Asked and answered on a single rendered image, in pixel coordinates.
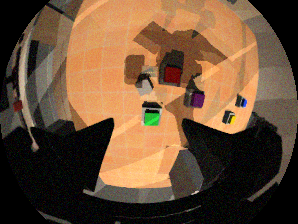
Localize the green button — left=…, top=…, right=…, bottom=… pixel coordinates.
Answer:
left=141, top=104, right=162, bottom=127

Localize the purple button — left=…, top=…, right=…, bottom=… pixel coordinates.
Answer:
left=184, top=88, right=205, bottom=108

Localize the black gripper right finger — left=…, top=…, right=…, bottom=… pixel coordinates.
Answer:
left=181, top=119, right=259, bottom=185

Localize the red button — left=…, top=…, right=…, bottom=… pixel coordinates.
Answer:
left=158, top=63, right=182, bottom=88

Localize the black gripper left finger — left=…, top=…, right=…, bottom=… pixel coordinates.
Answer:
left=29, top=119, right=114, bottom=192

